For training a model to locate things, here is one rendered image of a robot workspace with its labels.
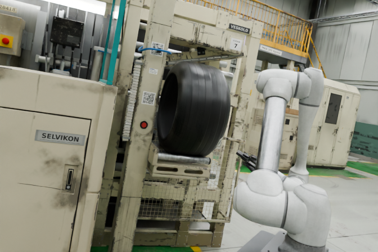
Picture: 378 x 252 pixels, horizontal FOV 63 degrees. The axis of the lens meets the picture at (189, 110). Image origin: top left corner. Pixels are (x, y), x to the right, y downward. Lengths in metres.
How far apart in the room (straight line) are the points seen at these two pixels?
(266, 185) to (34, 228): 0.87
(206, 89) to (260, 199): 0.70
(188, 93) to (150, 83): 0.25
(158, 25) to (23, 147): 1.08
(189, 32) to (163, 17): 0.36
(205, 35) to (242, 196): 1.24
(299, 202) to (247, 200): 0.20
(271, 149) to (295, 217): 0.30
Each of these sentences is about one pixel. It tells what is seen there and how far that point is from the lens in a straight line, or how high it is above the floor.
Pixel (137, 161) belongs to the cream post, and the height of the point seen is 0.84.
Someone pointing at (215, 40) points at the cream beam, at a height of 1.69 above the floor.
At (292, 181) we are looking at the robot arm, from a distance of 1.76.
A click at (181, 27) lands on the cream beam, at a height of 1.72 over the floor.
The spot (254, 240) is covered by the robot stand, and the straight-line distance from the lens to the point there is 1.65.
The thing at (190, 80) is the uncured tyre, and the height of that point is 1.36.
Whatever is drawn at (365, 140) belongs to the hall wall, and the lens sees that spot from 13.82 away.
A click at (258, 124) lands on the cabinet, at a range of 6.50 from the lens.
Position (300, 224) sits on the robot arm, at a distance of 1.37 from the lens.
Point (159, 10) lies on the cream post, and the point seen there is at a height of 1.73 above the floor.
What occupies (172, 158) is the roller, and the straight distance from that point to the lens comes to 1.84.
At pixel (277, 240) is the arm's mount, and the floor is 0.73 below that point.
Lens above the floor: 1.29
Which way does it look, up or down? 3 degrees down
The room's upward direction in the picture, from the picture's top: 10 degrees clockwise
